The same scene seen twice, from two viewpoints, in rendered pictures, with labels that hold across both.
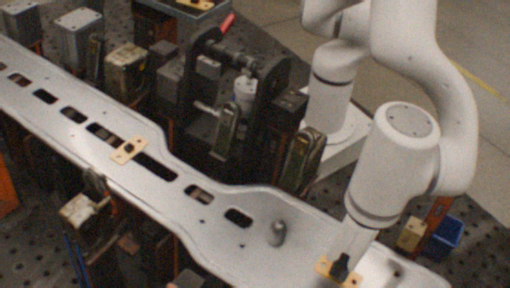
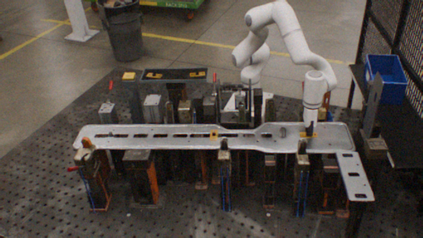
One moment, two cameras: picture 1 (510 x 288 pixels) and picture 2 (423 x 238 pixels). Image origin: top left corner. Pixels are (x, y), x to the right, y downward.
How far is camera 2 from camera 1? 1.18 m
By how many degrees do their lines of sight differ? 17
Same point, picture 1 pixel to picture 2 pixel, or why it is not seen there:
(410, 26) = (303, 50)
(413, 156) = (321, 82)
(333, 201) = not seen: hidden behind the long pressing
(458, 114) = (325, 67)
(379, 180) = (314, 92)
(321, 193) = not seen: hidden behind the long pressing
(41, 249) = (184, 203)
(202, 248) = (265, 147)
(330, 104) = not seen: hidden behind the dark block
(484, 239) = (340, 115)
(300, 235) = (288, 130)
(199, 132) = (226, 121)
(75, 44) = (158, 110)
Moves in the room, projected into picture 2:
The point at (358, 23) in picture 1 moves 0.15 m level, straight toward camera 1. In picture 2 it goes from (258, 55) to (265, 67)
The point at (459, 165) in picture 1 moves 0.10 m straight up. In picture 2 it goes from (332, 79) to (335, 59)
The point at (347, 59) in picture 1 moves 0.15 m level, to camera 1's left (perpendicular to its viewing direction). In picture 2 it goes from (257, 71) to (234, 77)
